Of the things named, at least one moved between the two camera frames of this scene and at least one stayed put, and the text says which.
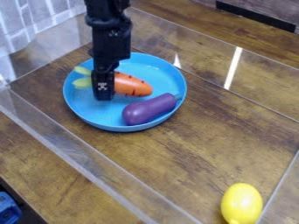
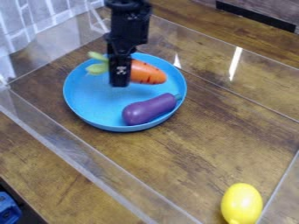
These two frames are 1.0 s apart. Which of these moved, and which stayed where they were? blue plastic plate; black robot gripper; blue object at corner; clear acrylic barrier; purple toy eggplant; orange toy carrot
Moved: orange toy carrot; black robot gripper
Stayed: clear acrylic barrier; purple toy eggplant; blue plastic plate; blue object at corner
